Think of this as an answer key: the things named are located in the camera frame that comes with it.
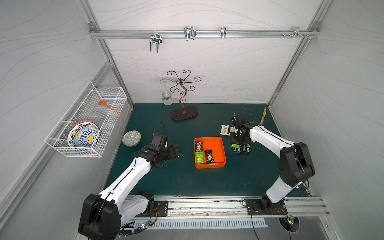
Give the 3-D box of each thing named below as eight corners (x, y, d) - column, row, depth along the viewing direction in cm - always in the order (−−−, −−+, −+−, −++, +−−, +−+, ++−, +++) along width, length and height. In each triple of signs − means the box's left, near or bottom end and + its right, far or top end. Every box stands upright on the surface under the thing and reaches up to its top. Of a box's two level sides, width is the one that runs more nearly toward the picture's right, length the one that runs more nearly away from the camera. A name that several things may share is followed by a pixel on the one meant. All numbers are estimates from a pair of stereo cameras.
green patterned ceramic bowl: (121, 146, 96) (119, 144, 94) (126, 132, 103) (125, 130, 101) (138, 146, 96) (137, 144, 94) (142, 132, 103) (141, 130, 101)
